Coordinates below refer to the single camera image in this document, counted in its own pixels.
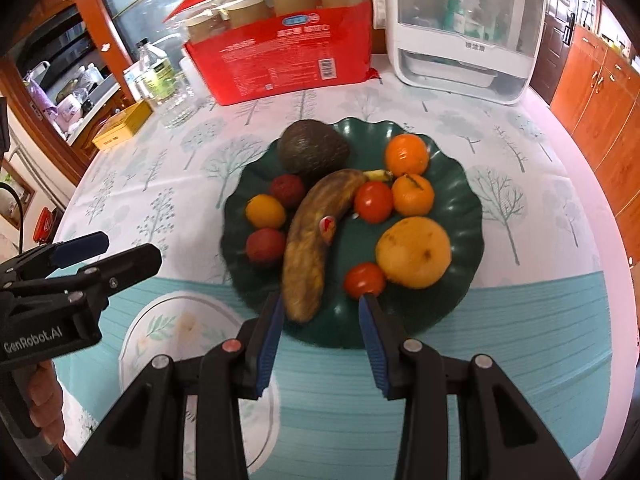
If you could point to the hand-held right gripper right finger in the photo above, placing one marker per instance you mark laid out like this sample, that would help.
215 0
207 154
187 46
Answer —
374 345

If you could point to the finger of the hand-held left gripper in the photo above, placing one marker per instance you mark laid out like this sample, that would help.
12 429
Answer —
80 249
135 262

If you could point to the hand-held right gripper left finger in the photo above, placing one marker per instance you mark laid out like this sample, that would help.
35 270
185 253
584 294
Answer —
267 345

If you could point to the red tomato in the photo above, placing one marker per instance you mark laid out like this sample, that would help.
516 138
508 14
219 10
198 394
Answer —
365 280
374 202

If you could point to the dark red plum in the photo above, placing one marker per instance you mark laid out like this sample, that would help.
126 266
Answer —
287 190
266 245

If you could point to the large orange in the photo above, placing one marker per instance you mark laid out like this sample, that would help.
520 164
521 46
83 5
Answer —
414 252

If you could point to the overripe banana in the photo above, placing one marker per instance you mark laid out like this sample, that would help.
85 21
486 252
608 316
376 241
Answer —
310 245

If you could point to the small yellow citrus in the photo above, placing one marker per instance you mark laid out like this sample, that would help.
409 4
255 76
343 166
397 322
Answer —
265 211

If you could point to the tangerine with stem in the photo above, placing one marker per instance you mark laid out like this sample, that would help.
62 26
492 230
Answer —
412 196

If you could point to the dark green scalloped plate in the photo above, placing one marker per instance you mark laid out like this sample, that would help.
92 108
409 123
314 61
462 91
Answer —
452 200

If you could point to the smooth tangerine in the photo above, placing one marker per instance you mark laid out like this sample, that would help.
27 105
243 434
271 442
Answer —
407 154

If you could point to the dark avocado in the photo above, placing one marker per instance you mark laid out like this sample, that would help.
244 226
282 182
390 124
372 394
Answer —
312 147

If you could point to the person's left hand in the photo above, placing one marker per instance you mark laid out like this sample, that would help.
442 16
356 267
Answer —
48 400

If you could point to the red plastic basket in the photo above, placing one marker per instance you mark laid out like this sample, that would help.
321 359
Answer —
44 225

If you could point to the yellow box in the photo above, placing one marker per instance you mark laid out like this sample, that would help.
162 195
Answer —
120 127

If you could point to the tree print tablecloth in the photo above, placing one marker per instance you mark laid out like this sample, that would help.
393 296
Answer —
525 310

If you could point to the purple bag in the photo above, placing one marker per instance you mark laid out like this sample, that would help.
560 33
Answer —
42 92

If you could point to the clear glass jar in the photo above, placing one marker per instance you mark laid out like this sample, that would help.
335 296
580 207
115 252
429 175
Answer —
177 105

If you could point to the plastic bottle with green label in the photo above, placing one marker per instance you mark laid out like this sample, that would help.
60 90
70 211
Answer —
160 77

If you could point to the wooden display cabinet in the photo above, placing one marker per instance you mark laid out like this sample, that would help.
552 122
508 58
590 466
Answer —
75 25

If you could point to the red pack of bottles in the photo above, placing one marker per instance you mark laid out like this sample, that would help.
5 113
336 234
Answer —
280 65

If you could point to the white countertop sterilizer appliance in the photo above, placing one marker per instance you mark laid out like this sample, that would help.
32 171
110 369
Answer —
510 87

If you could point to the orange wooden cabinet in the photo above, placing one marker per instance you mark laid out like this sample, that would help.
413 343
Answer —
595 95

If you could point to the dark wooden door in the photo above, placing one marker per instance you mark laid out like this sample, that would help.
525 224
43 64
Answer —
555 45

